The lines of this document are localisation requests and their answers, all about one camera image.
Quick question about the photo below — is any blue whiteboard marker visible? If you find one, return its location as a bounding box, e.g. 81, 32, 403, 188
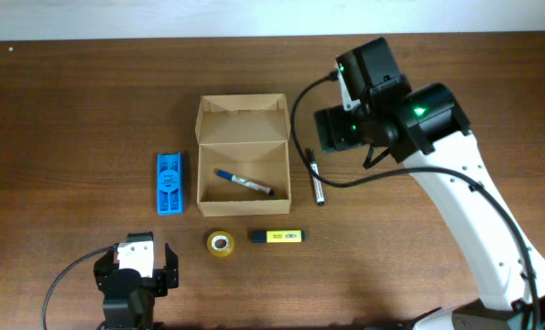
215, 169, 275, 196

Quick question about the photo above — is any yellow highlighter with dark cap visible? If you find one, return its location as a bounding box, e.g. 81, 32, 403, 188
250, 230, 305, 244

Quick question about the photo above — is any black whiteboard marker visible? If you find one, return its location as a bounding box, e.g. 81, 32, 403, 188
306, 148, 325, 206

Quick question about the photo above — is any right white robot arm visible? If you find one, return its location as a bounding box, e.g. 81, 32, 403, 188
316, 38, 545, 329

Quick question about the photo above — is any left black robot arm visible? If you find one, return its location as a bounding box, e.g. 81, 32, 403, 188
93, 232, 180, 330

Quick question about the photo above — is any yellow tape roll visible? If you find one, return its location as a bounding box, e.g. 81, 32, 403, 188
206, 231, 234, 258

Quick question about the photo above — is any blue magnetic whiteboard duster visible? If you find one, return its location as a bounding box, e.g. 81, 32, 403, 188
157, 153, 184, 215

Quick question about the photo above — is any open cardboard box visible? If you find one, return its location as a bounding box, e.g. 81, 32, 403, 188
195, 93, 291, 217

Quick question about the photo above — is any left black camera cable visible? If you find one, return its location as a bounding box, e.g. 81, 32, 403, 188
41, 245, 119, 330

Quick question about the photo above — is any black camera cable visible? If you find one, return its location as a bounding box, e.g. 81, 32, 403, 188
289, 71, 542, 330
41, 245, 119, 330

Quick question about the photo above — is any right black camera cable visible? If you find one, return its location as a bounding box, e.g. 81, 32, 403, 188
289, 71, 542, 330

